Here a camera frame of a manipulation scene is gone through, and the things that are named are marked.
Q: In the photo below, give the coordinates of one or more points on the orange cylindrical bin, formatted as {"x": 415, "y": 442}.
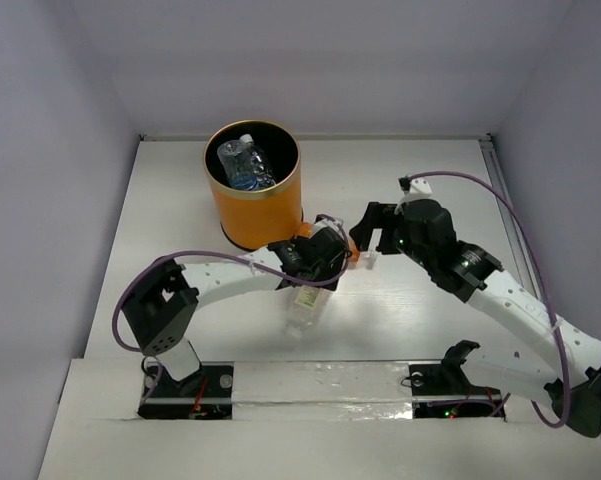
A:
{"x": 253, "y": 219}

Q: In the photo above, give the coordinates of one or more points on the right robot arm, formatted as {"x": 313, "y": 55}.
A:
{"x": 566, "y": 379}

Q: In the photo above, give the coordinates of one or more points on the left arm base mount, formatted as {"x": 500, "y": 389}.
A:
{"x": 206, "y": 395}

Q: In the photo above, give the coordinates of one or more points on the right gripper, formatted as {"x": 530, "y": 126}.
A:
{"x": 378, "y": 214}

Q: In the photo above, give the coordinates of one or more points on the orange label plastic bottle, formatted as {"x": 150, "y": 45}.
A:
{"x": 356, "y": 259}

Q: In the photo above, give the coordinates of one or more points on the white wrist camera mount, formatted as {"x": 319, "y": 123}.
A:
{"x": 413, "y": 189}

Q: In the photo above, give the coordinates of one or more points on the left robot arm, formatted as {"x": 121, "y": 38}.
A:
{"x": 160, "y": 302}

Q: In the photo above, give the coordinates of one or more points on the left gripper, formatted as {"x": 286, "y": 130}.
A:
{"x": 327, "y": 248}

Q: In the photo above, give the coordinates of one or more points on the clear bottle cream label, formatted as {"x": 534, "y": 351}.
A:
{"x": 305, "y": 309}

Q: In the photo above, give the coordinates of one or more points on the metal rail right side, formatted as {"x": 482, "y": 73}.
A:
{"x": 497, "y": 181}

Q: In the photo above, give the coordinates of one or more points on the clear bottle blue label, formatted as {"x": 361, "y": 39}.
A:
{"x": 246, "y": 165}

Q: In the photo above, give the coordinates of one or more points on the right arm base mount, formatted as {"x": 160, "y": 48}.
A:
{"x": 441, "y": 390}

